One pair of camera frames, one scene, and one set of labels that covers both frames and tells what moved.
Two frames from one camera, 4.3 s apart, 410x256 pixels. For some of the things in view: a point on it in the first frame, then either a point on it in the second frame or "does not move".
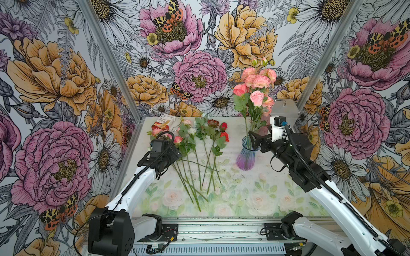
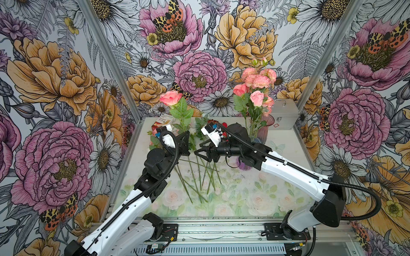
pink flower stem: (241, 101) does not move
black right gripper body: (278, 148) to (226, 149)
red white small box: (164, 122) does not move
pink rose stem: (179, 140) to (174, 98)
